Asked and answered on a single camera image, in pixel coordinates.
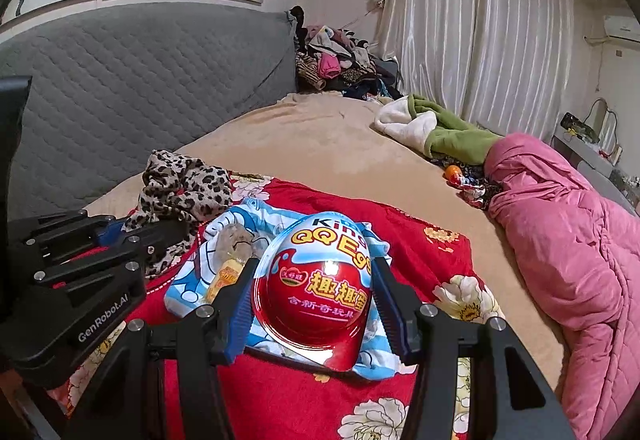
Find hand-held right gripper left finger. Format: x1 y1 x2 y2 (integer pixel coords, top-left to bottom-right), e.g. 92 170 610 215
62 256 261 440

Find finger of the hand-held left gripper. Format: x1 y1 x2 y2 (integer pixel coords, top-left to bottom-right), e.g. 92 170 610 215
32 220 191 288
10 210 125 246

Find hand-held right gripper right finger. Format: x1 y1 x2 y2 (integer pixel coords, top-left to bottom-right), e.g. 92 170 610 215
370 256 581 440

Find yellow biscuit packet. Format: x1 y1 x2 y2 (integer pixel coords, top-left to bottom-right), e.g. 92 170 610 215
202 255 251 306

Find leopard print scrunchie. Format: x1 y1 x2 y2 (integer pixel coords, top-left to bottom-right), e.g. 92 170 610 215
124 149 236 278

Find red toy egg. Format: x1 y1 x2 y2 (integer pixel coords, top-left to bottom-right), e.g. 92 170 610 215
251 211 380 371

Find blue striped cartoon cloth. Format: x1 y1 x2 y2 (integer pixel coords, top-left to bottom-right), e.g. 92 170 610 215
164 199 418 381

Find red floral blanket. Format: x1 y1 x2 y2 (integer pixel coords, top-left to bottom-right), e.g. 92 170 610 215
50 172 506 440

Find colourful foil wrappers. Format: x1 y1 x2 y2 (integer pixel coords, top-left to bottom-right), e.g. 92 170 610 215
457 172 503 211

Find grey quilted headboard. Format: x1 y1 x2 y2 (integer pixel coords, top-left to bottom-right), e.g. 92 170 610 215
0 2 298 221

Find pink quilt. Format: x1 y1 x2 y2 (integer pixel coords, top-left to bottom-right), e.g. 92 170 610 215
485 132 640 440

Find green and white blanket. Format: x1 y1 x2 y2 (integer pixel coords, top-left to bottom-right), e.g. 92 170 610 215
374 93 506 166

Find grey dresser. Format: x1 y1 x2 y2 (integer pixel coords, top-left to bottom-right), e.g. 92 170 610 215
552 135 640 216

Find pile of clothes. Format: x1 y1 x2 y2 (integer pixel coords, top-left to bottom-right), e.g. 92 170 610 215
290 6 406 101

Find dark bag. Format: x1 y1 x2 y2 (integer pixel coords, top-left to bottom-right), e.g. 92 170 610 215
560 112 599 144

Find vanity mirror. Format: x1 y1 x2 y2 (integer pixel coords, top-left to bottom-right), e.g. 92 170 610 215
582 97 625 161

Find white curtain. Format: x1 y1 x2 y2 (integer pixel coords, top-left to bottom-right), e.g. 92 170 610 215
375 0 576 131

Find white air conditioner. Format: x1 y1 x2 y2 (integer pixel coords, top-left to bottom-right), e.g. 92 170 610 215
602 15 640 43

